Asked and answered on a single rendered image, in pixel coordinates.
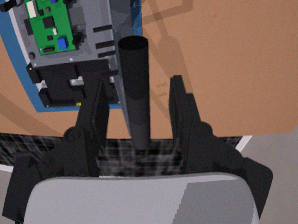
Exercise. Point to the green circuit board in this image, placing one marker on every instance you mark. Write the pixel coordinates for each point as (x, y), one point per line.
(50, 24)

